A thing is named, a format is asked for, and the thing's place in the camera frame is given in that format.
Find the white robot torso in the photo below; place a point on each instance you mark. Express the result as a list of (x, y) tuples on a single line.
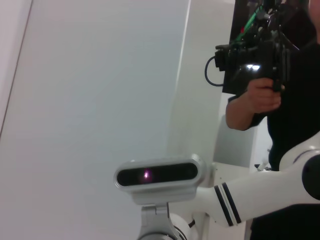
[(225, 172)]

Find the black handheld controller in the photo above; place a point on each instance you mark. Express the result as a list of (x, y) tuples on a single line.
[(252, 57)]

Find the silver head camera mount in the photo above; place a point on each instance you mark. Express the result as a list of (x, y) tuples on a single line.
[(155, 220)]

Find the person bare forearm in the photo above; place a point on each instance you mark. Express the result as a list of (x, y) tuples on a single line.
[(237, 115)]

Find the silver head camera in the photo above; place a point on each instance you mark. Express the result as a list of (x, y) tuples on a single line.
[(160, 175)]

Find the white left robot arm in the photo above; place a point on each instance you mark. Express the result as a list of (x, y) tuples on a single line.
[(262, 190)]

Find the person in black shirt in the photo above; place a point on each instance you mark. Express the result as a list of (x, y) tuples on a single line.
[(300, 105)]

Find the person right hand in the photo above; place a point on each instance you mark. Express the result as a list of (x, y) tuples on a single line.
[(262, 98)]

